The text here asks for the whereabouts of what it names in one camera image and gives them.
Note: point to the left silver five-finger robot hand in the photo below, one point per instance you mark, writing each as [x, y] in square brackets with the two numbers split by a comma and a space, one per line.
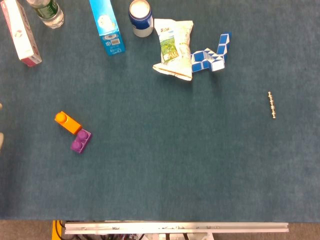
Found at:
[1, 142]

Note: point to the orange toy brick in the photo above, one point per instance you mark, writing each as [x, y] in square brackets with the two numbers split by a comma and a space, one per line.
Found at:
[70, 123]

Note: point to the purple toy brick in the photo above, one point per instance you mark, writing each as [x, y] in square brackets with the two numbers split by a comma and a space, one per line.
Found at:
[81, 142]

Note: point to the pink and white carton box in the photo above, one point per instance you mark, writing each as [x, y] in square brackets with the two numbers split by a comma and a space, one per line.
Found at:
[22, 37]

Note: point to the clear bottle with green label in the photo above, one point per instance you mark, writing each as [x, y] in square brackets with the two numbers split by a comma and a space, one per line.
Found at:
[50, 12]

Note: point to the blue milk carton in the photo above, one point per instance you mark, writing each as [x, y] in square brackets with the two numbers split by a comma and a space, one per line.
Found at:
[108, 30]

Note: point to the teal felt table cloth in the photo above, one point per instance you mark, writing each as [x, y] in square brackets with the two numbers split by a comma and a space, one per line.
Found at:
[160, 150]

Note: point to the blue white cup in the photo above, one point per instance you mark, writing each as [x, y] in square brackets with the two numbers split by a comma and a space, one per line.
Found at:
[141, 21]

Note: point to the white and green snack bag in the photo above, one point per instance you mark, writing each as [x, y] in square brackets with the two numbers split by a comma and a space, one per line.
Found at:
[173, 50]

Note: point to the blue and white snake puzzle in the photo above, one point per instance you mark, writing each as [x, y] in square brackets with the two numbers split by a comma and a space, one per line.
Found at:
[208, 60]

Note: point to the small metal beaded rod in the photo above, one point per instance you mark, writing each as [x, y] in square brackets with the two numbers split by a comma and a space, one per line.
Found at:
[272, 105]

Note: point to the yellow frame part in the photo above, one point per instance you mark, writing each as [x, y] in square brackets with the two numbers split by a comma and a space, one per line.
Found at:
[55, 231]

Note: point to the aluminium profile rail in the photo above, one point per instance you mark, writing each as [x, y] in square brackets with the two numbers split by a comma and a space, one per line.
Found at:
[175, 228]

